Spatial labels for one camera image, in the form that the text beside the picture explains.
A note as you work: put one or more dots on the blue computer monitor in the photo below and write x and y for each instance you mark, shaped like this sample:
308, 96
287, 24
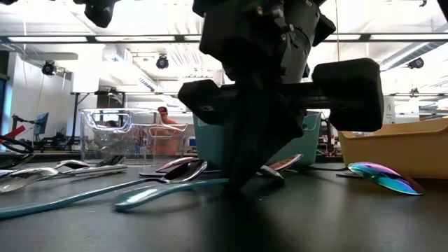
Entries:
42, 123

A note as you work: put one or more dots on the white pillar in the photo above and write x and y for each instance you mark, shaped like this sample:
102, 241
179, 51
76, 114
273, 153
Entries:
389, 110

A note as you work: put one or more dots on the person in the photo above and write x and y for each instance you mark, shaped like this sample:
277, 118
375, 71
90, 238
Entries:
112, 123
163, 111

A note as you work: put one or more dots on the red background object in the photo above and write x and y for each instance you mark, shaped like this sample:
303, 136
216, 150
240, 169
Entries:
15, 133

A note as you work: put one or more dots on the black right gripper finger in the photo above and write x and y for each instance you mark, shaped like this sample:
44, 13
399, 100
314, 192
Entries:
245, 133
280, 126

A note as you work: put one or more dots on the clear plastic bin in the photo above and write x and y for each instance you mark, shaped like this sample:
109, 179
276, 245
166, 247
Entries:
87, 140

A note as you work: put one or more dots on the black overhead frame bar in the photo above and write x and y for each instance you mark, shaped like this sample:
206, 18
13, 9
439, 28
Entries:
91, 38

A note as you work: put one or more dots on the black ceiling camera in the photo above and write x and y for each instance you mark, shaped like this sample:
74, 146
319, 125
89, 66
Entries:
417, 63
49, 68
162, 63

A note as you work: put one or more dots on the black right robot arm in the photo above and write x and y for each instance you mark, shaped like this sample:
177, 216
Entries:
444, 6

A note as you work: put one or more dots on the teal plastic bin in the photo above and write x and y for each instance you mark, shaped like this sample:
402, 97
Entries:
210, 143

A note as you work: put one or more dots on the silver metal spoon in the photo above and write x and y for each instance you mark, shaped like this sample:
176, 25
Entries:
24, 178

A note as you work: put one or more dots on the black table mat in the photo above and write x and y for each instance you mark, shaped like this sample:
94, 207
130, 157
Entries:
315, 224

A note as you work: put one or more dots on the black background robot arm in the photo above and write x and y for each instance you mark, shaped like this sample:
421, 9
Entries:
52, 143

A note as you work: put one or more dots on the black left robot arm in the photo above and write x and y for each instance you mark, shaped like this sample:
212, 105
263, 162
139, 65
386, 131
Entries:
7, 1

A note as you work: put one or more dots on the iridescent rainbow metal spoon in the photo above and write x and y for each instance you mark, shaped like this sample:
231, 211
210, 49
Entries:
385, 178
287, 162
175, 164

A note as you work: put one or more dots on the mustard orange plastic bin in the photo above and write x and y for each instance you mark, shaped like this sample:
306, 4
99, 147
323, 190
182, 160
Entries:
402, 154

